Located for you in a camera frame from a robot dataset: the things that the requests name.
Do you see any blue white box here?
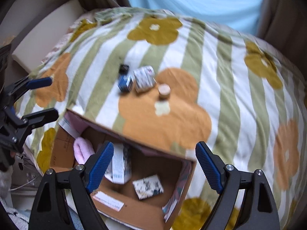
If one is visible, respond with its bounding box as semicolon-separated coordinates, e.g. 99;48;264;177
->
105;143;132;185

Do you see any printed tissue pack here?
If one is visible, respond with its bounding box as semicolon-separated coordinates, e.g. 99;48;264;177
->
132;174;164;200

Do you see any small blue cube box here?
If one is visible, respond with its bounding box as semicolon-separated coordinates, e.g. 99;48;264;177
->
118;75;133;93

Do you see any black round jar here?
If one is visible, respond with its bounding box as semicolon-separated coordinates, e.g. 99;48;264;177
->
119;64;130;75

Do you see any small wooden cylinder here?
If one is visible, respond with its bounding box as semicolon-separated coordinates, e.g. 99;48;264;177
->
158;84;171;100

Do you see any person's left hand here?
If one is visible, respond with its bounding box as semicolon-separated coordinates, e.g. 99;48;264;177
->
0;147;15;172

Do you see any white cushion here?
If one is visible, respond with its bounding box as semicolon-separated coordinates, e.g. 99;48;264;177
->
12;0;83;73

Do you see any open cardboard box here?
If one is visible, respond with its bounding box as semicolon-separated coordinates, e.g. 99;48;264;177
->
50;110;196;229

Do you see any floral striped blanket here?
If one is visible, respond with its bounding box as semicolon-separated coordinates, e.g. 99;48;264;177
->
15;7;306;229

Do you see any brown right curtain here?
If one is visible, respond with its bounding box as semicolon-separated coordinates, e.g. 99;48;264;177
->
256;0;306;75

